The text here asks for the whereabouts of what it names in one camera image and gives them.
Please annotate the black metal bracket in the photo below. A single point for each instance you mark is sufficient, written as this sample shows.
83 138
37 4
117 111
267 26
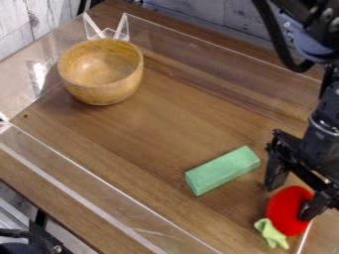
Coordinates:
43 239

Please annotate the clear acrylic tray barrier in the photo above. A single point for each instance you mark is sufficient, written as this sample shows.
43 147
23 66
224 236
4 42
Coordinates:
103 167

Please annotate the red plush strawberry toy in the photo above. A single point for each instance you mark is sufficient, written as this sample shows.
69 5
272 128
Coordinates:
280 222

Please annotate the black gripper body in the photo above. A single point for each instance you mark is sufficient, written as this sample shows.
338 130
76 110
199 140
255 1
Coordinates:
312 158

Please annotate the green rectangular block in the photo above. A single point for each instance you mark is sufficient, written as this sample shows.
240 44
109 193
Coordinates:
221 170

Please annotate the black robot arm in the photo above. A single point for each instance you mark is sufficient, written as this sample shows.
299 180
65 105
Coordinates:
303 29

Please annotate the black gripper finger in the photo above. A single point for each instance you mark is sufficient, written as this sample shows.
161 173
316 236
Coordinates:
276 172
314 206

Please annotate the wooden bowl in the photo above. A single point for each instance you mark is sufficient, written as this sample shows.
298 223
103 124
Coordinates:
101 70

